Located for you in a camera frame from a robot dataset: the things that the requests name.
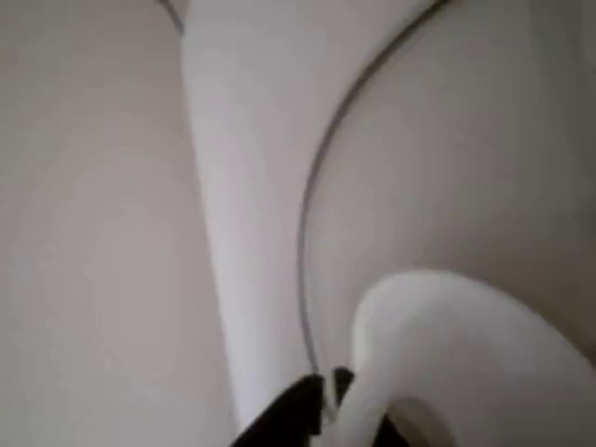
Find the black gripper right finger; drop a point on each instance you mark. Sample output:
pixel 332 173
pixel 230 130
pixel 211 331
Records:
pixel 343 382

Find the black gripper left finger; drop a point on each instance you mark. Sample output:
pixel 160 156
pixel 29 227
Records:
pixel 298 410

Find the glass lid with white knob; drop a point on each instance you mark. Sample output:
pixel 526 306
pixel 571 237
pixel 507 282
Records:
pixel 465 326

